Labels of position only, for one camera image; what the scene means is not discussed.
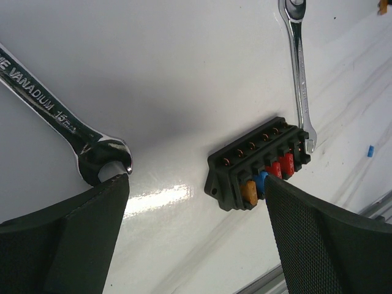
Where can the red blade fuse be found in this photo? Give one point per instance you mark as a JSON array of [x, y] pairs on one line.
[[287, 164]]

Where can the large chrome open-end wrench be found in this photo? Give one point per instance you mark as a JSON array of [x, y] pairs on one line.
[[93, 149]]

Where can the black fuse box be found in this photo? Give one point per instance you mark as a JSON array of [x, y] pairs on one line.
[[237, 171]]

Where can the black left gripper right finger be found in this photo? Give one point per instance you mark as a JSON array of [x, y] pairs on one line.
[[324, 245]]

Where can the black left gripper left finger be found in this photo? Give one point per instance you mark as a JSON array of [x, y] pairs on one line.
[[66, 247]]

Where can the blue blade fuse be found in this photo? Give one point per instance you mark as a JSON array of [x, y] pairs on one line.
[[370, 152]]

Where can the small chrome combination wrench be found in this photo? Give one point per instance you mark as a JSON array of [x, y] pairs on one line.
[[292, 13]]

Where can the orange blade fuse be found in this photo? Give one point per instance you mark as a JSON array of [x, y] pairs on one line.
[[383, 7]]

